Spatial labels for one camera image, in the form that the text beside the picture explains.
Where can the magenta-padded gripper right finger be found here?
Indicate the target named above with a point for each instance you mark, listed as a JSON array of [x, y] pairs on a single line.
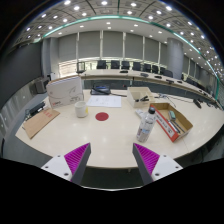
[[146, 157]]

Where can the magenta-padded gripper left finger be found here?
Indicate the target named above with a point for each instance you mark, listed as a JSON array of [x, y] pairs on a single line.
[[77, 156]]

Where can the clear plastic water bottle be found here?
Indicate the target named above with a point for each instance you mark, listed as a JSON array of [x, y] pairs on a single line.
[[146, 126]]

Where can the open cardboard box red side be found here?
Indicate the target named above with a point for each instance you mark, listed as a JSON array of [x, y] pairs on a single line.
[[165, 125]]

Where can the white ceramic mug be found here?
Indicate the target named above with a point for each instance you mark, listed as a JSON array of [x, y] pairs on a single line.
[[81, 110]]

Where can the flat round red coaster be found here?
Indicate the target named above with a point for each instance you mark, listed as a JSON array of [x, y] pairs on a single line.
[[102, 116]]

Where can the green board eraser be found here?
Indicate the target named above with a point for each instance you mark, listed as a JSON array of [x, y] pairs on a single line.
[[172, 115]]

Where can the flat brown cardboard sheet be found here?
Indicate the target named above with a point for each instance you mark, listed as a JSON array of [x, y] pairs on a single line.
[[39, 121]]

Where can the white printed paper sheet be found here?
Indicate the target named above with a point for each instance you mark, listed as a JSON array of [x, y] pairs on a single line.
[[104, 101]]

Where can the black power strip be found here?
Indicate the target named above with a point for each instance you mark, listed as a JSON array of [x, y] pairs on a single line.
[[36, 109]]

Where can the small open beige cardboard box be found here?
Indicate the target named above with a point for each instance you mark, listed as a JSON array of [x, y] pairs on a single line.
[[135, 93]]

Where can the large white cardboard box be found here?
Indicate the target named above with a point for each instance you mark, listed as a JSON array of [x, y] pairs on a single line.
[[65, 91]]

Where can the grey box monitor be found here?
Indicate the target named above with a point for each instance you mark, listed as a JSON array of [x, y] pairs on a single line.
[[40, 86]]

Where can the single black mesh chair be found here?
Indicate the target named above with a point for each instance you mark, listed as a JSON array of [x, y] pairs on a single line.
[[80, 67]]

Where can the row of black office chairs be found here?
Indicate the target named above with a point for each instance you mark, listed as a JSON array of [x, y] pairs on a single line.
[[115, 64]]

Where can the round ceiling lights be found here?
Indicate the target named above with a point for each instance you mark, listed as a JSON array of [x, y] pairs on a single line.
[[104, 2]]

